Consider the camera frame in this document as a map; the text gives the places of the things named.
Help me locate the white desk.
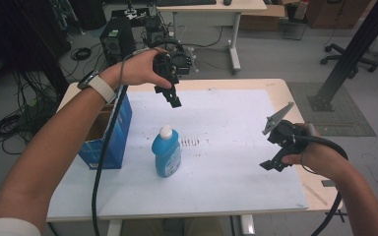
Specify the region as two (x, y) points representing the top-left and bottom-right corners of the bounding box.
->
(156, 0), (269, 75)

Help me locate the black keyboard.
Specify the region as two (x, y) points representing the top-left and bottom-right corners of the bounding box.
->
(157, 0), (218, 8)

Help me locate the black office chair base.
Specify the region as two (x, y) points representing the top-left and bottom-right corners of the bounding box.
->
(320, 42), (378, 80)

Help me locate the black metal column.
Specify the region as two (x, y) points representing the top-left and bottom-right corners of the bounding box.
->
(307, 0), (378, 113)

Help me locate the person's left hand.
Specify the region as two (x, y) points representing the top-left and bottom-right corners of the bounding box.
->
(99, 47), (173, 96)

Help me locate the blue cardboard box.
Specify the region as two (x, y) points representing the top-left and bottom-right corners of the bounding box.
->
(78, 84), (134, 171)

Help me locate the brown cardboard box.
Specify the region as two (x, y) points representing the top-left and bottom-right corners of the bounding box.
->
(238, 4), (287, 33)

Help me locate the small black cable coil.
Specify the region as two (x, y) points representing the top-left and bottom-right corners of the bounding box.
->
(70, 46), (94, 62)

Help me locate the black cable bundle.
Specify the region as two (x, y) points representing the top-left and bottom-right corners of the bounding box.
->
(0, 70), (62, 155)

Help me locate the thick black gripper cable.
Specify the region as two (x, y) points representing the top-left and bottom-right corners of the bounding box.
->
(291, 134), (350, 236)
(91, 84), (129, 236)

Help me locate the person's right leg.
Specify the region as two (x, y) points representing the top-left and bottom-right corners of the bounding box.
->
(182, 216), (231, 236)

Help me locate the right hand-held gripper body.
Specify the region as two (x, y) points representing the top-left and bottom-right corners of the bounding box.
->
(261, 101), (310, 155)

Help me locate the thin grey cable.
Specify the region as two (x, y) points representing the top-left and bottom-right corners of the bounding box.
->
(117, 47), (153, 88)

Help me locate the person's right hand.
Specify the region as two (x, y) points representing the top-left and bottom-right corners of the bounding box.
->
(281, 122), (349, 181)

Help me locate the blue bottle with white cap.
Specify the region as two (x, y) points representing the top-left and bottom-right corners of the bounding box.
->
(151, 124), (182, 179)

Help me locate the thick black right gripper cable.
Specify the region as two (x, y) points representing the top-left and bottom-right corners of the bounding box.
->
(291, 134), (350, 236)

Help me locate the black wire stand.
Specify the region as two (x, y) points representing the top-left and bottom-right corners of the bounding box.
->
(281, 13), (309, 41)

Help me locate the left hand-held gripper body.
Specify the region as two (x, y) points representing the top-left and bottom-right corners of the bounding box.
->
(152, 48), (199, 95)

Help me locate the thick black left gripper cable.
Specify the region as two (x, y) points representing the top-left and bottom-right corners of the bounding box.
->
(91, 84), (129, 236)

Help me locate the large brown cabinet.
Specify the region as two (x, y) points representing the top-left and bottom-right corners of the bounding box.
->
(304, 0), (372, 30)

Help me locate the white sleeve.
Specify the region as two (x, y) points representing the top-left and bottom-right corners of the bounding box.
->
(0, 217), (44, 236)

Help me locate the black computer tower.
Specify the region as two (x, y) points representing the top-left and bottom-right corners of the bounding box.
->
(98, 15), (138, 67)

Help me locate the white table leg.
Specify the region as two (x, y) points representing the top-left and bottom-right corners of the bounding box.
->
(240, 213), (256, 236)
(105, 219), (123, 236)

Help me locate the wristwatch with white band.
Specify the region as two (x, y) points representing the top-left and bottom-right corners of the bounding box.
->
(77, 70), (118, 105)

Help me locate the grey floor mat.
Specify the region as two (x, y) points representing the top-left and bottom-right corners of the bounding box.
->
(286, 81), (378, 138)

